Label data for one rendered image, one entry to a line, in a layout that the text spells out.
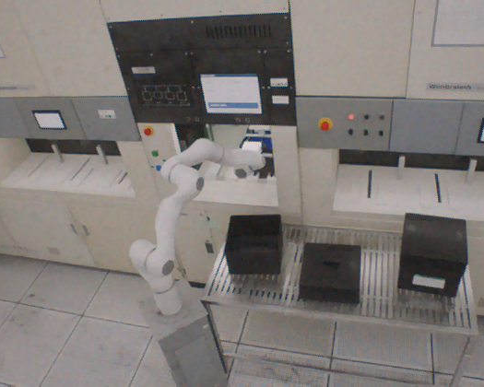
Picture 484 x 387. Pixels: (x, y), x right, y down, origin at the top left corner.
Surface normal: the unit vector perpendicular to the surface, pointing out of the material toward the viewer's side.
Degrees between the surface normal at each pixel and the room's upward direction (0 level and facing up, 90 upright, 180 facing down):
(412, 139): 90
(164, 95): 90
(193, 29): 90
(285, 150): 90
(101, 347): 0
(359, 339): 0
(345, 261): 0
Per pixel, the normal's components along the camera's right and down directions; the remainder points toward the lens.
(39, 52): -0.25, 0.63
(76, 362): -0.12, -0.77
